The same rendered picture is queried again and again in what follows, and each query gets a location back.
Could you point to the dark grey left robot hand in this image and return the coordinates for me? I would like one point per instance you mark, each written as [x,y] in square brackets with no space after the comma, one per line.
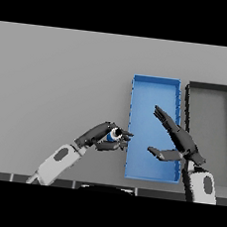
[94,135]

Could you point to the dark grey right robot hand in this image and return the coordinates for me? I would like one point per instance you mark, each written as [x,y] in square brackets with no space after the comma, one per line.
[182,140]

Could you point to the blue pipe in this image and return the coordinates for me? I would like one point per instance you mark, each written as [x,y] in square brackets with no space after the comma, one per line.
[114,134]

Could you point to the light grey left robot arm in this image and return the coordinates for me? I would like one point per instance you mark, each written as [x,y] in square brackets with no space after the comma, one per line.
[54,165]

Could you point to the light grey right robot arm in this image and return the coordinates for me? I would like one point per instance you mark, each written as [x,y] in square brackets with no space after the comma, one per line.
[199,185]

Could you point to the blue bin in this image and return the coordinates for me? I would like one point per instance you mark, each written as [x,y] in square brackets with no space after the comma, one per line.
[152,130]

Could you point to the dark grey bin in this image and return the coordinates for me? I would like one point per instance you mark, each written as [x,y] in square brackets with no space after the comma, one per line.
[213,130]

